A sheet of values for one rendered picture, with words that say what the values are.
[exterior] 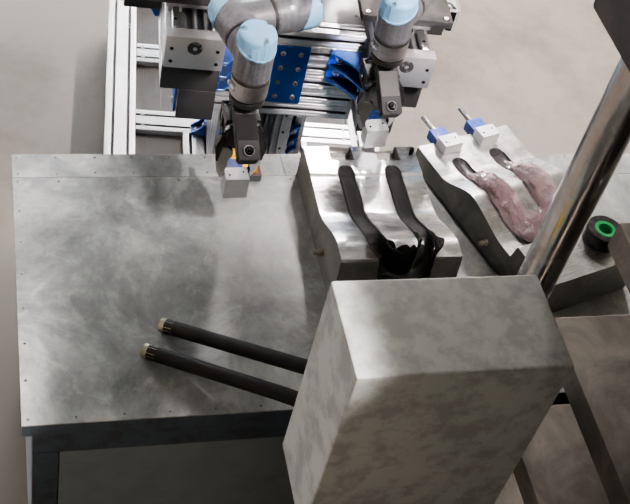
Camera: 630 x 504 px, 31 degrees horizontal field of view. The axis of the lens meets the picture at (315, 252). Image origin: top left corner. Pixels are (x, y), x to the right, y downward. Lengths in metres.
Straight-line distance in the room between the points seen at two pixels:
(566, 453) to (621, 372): 0.25
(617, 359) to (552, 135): 2.52
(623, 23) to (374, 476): 0.70
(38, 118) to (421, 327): 2.53
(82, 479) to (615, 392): 1.09
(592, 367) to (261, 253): 0.90
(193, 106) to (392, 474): 1.38
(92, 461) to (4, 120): 1.79
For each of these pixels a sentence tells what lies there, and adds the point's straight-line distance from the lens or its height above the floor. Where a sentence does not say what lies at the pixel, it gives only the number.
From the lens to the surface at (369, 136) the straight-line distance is 2.57.
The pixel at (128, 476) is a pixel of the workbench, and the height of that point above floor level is 0.56.
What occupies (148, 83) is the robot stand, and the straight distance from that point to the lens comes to 3.72.
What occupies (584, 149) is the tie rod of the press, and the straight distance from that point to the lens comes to 1.62.
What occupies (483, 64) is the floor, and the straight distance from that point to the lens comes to 4.50.
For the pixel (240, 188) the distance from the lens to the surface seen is 2.39.
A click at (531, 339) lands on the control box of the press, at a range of 1.55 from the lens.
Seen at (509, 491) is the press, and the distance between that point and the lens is 2.25.
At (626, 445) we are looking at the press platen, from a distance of 1.74.
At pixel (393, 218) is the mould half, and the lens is 2.47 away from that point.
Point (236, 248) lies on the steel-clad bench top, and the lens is 2.45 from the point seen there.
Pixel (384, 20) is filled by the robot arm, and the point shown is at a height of 1.25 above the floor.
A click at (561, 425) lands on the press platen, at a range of 2.05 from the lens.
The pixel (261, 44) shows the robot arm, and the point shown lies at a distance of 2.15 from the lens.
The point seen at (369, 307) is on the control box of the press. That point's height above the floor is 1.47.
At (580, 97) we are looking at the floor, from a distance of 4.52.
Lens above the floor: 2.60
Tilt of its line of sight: 47 degrees down
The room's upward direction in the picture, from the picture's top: 15 degrees clockwise
